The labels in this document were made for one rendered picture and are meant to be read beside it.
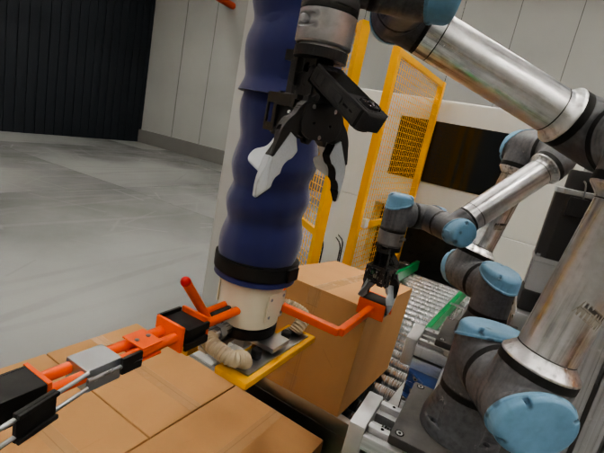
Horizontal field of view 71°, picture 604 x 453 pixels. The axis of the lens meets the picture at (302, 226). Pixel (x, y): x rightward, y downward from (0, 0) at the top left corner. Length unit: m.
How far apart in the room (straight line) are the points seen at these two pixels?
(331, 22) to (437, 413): 0.70
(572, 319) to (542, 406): 0.13
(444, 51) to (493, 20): 9.90
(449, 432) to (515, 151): 0.86
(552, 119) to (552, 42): 9.68
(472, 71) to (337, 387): 1.14
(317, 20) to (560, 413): 0.61
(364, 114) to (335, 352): 1.13
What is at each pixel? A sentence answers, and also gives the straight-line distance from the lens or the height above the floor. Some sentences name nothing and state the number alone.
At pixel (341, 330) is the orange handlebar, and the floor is 1.07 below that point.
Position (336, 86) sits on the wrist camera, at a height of 1.60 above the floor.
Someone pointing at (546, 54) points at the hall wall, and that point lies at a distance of 10.40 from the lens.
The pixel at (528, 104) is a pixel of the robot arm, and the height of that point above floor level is 1.65.
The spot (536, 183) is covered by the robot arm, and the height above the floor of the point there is 1.52.
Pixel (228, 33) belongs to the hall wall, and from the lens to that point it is 13.12.
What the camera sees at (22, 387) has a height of 1.08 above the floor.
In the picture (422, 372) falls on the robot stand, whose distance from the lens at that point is 1.41.
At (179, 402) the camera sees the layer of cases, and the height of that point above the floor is 0.54.
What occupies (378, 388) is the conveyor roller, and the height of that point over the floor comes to 0.54.
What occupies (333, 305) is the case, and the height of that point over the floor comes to 0.97.
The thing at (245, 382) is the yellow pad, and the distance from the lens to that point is 1.06.
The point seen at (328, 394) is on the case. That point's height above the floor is 0.67.
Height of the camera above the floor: 1.54
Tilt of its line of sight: 13 degrees down
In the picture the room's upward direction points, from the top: 12 degrees clockwise
